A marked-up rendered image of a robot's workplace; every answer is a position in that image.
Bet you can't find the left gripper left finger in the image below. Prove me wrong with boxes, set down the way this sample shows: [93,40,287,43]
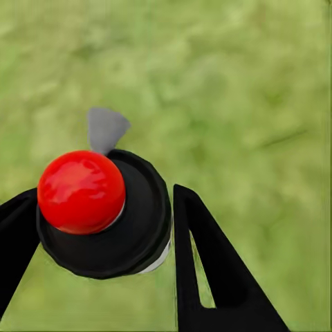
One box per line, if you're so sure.
[0,187,40,318]

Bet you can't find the pesticide atomizer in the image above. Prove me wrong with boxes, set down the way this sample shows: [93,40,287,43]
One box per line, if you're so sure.
[36,107,174,280]

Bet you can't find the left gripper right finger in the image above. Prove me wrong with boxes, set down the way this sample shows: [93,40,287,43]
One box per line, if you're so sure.
[173,185,290,332]

